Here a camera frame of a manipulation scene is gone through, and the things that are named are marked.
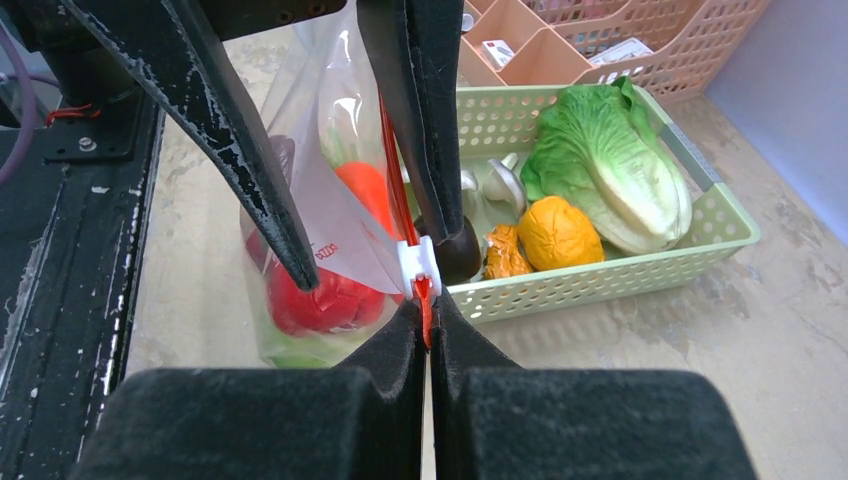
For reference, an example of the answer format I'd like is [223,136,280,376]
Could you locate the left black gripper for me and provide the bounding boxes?
[1,0,464,291]

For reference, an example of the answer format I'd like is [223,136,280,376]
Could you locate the light green plastic basket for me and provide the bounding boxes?
[448,85,761,324]

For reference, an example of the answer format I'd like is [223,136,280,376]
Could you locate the fake green cabbage head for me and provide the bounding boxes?
[256,326,377,368]

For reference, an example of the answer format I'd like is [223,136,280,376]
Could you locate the pink plastic file organizer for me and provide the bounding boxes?
[459,0,769,104]

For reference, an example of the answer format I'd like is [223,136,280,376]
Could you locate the fake purple onion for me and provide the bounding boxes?
[269,134,296,186]

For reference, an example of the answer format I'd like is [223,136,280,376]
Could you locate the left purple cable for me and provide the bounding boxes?
[0,19,61,190]

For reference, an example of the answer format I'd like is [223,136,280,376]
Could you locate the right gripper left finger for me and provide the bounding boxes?
[72,302,425,479]

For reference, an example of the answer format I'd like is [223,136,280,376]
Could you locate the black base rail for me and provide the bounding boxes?
[1,94,165,479]

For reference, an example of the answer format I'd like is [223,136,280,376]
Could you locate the fake dark purple plum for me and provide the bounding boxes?
[433,216,482,286]

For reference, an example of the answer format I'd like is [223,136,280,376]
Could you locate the clear zip top bag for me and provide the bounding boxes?
[246,1,442,332]

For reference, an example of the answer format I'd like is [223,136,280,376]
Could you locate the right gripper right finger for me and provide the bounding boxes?
[431,294,756,479]

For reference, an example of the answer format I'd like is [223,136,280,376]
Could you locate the fake white garlic bulb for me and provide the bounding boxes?
[482,152,528,218]

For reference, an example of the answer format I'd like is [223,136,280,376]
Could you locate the white staples box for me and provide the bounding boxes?
[481,39,515,70]

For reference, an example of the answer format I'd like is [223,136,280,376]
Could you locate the white packaged item card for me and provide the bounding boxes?
[589,37,654,66]

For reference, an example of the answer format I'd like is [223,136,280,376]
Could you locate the fake yellow lemon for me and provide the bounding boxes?
[517,196,605,271]

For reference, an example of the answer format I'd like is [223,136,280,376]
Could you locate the fake napa cabbage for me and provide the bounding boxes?
[520,77,693,255]

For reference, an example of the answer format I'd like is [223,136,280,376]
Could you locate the fake orange ginger root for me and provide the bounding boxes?
[483,224,534,280]

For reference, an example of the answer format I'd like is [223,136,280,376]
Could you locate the fake orange carrot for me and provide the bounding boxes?
[321,126,398,238]

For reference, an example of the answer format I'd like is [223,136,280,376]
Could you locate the fake red bell pepper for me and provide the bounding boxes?
[245,227,385,337]

